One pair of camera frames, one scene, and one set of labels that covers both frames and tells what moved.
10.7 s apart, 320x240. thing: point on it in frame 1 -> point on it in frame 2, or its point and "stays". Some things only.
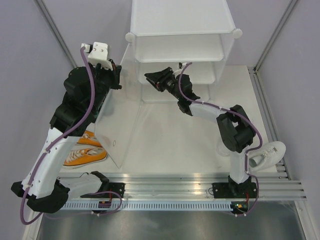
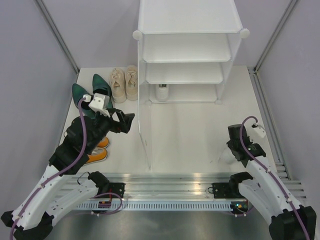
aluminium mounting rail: x=275 y=185 stays
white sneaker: x=221 y=152 -> x=161 y=92
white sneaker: x=267 y=157 -> x=227 y=157
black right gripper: x=158 y=78 -> x=229 y=143
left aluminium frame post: x=44 y=10 stays
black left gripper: x=116 y=72 -> x=119 y=126
